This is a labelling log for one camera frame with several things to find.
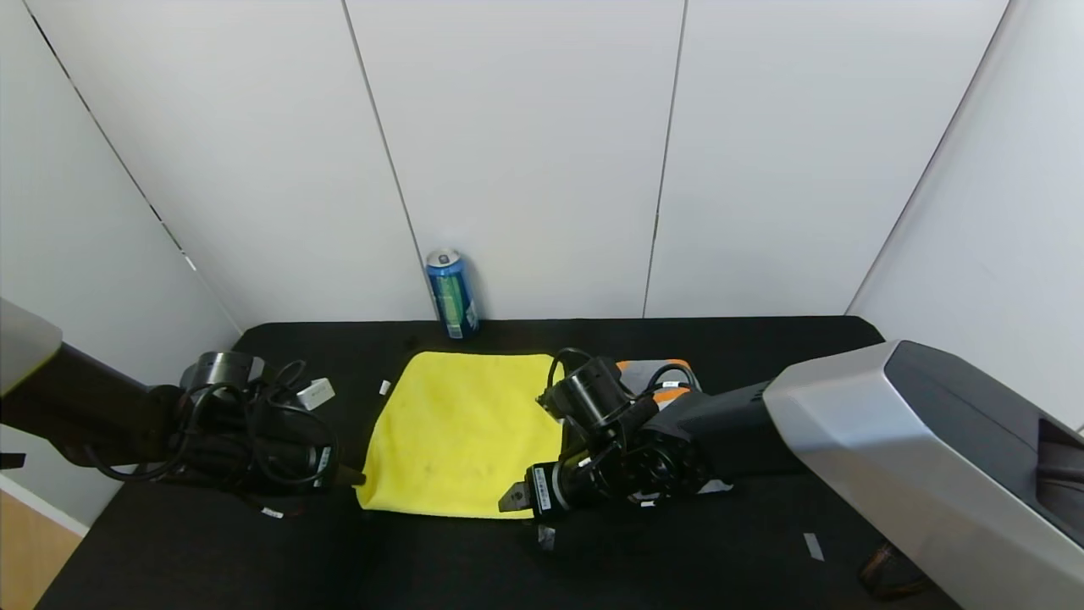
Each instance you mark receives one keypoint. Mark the clear tape piece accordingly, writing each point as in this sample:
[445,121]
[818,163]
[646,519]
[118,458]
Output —
[546,537]
[813,546]

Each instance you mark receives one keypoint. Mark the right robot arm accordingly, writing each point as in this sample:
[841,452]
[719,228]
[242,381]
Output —
[931,440]

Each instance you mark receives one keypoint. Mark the yellow microfibre towel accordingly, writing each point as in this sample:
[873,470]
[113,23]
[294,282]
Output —
[457,432]

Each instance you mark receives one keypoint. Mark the blue drink can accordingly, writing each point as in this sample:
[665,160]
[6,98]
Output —
[453,296]

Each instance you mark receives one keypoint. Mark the black table cloth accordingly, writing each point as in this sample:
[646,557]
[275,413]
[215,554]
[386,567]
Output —
[677,559]

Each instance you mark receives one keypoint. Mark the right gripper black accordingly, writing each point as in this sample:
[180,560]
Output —
[537,490]

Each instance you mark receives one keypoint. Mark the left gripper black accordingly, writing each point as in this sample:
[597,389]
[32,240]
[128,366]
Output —
[323,467]

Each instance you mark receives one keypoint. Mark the grey terry towel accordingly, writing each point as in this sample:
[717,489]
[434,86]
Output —
[648,373]

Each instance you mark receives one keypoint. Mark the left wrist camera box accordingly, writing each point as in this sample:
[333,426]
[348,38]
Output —
[315,393]

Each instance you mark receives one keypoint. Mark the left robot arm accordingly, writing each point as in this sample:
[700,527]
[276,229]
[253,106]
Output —
[85,415]

